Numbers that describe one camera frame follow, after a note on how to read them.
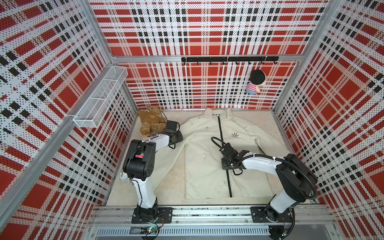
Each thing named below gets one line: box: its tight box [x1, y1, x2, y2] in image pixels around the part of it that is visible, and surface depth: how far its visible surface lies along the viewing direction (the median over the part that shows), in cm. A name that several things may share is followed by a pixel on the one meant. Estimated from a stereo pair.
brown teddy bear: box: [137, 105, 167, 135], surface depth 106 cm
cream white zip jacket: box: [153, 108, 289, 199], surface depth 92 cm
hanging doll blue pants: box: [246, 69, 267, 95], surface depth 98 cm
